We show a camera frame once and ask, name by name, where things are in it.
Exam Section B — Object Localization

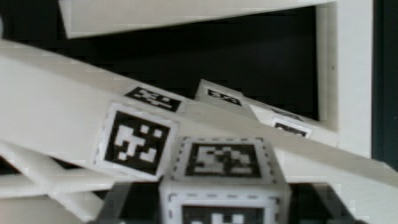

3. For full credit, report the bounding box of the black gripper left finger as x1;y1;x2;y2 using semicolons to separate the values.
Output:
87;182;160;224

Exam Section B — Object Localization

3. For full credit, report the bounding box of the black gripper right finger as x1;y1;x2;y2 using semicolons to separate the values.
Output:
288;183;368;224

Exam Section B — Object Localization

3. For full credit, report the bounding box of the white fence frame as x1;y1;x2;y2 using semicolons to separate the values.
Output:
59;0;373;157

